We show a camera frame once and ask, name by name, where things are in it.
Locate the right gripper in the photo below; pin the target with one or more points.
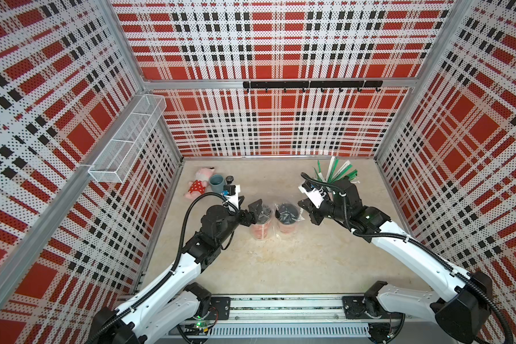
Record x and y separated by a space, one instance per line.
307 203

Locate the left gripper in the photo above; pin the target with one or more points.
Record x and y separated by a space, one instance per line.
251 208

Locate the red milk tea cup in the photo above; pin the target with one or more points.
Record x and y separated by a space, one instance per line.
260 229
288 216

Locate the clear plastic carrier bag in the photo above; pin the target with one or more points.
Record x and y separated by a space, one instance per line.
256 206

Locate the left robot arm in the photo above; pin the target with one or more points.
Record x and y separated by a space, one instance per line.
174 296

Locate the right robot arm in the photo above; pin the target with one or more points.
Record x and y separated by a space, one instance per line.
459 302

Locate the black wristwatch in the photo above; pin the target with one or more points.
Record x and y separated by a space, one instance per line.
229 178

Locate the green white wrapped straws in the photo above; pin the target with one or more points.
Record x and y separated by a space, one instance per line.
336 170

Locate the teal ceramic cup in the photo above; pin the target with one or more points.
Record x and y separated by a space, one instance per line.
216 183

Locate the pink plush pig toy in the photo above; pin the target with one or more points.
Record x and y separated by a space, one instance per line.
198 186

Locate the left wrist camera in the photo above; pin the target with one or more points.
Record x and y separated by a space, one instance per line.
231 195

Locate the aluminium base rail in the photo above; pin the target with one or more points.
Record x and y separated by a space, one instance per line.
200 320

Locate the black wall hook rail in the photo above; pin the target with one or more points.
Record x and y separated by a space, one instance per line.
310 84

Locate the white wire mesh basket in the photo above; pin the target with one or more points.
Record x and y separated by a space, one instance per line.
117 159

